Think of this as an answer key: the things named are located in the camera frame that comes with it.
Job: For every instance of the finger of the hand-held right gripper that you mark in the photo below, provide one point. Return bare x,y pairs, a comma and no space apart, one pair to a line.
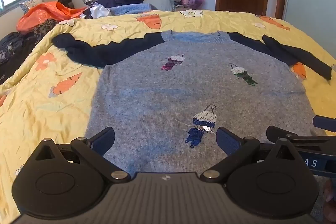
325,123
275,132

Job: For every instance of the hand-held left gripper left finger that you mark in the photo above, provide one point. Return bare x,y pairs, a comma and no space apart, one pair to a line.
103,141

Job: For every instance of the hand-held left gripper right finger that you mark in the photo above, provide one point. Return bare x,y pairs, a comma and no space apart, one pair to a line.
228,142

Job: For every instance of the grey sweater with navy sleeves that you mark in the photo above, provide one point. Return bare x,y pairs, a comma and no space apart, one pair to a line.
157,95

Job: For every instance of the yellow carrot print blanket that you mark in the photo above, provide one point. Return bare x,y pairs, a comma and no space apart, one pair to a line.
65,113

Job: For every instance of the leopard print cloth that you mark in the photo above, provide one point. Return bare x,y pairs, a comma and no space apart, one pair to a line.
43,28

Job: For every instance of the dark patterned garment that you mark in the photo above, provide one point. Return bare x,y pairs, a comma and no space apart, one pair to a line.
15,48

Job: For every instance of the white crumpled cloth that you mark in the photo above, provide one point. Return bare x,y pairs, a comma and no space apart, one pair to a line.
99,12

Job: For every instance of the light blue knit garment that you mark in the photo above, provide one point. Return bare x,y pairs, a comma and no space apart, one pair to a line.
131,8

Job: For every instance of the orange garment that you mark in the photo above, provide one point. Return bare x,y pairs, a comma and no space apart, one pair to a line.
44,12

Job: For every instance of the dark brown cloth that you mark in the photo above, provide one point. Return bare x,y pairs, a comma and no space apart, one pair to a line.
65,2

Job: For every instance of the floral pillow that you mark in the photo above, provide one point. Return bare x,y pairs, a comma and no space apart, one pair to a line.
32,2

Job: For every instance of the window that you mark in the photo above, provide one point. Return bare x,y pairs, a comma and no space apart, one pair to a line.
10,2

